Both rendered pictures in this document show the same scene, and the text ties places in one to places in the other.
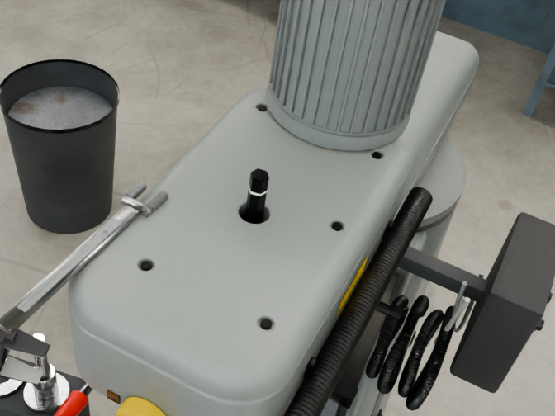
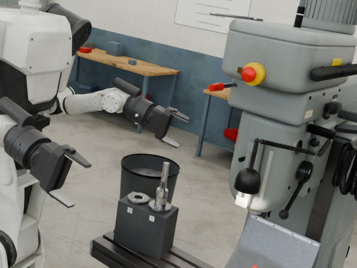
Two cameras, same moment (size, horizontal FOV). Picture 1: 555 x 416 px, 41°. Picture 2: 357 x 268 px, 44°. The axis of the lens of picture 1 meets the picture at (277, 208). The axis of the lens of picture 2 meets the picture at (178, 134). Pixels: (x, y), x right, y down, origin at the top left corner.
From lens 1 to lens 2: 97 cm
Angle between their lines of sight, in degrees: 29
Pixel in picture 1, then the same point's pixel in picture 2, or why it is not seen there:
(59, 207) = not seen: hidden behind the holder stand
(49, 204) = not seen: hidden behind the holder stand
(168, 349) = (272, 27)
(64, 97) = (150, 172)
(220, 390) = (292, 36)
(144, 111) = (182, 203)
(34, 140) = (135, 182)
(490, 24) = not seen: outside the picture
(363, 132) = (338, 22)
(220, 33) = (224, 179)
